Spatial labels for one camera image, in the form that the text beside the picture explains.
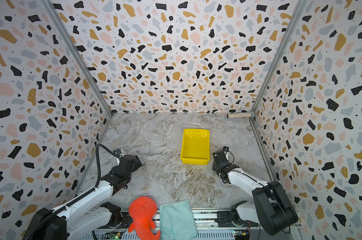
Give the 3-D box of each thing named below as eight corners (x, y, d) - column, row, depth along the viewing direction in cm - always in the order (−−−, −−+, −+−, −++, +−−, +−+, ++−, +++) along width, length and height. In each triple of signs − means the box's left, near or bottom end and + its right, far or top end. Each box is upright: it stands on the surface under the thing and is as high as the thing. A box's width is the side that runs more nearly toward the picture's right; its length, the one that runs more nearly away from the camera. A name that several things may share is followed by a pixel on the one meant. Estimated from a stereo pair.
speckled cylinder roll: (227, 118, 121) (228, 116, 119) (226, 114, 124) (227, 113, 122) (251, 117, 122) (252, 115, 121) (249, 113, 125) (250, 112, 123)
